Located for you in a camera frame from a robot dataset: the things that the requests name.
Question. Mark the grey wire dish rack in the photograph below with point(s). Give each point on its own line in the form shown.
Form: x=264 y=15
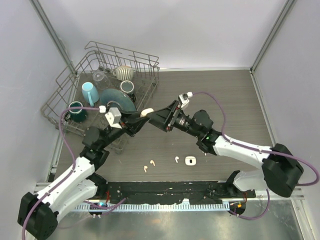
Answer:
x=108 y=76

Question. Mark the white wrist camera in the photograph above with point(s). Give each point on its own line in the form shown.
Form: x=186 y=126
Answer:
x=184 y=100
x=112 y=116

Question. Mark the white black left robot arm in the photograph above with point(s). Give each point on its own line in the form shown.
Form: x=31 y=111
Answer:
x=40 y=213

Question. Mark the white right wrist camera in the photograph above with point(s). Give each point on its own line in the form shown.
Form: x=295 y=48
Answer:
x=184 y=100

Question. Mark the striped beige mug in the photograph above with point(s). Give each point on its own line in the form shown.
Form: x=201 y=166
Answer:
x=123 y=73

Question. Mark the white cable duct strip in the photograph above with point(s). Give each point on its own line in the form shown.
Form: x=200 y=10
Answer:
x=182 y=207

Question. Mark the teal ceramic plate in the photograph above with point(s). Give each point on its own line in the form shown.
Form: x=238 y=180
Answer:
x=113 y=98

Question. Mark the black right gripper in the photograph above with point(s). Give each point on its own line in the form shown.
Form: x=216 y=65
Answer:
x=165 y=119

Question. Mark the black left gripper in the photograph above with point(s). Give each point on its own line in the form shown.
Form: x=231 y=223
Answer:
x=131 y=123

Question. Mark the white earbud charging case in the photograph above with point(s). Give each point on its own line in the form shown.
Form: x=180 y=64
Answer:
x=190 y=160

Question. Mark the beige earbud charging case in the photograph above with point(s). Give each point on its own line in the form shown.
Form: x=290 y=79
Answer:
x=145 y=112

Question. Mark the white rimmed teal cup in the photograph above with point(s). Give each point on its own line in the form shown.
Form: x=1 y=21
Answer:
x=127 y=87

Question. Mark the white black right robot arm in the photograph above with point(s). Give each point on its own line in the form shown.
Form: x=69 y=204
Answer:
x=276 y=168

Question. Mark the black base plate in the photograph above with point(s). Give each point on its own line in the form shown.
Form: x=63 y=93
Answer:
x=174 y=192

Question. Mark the light blue mug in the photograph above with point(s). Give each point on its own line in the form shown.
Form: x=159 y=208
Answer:
x=90 y=93

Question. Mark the clear drinking glass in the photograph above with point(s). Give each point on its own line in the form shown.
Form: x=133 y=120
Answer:
x=100 y=80

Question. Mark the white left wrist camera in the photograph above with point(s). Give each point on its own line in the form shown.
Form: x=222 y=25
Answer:
x=112 y=116

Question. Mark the dark green mug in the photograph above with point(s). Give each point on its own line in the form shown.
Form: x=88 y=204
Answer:
x=76 y=115

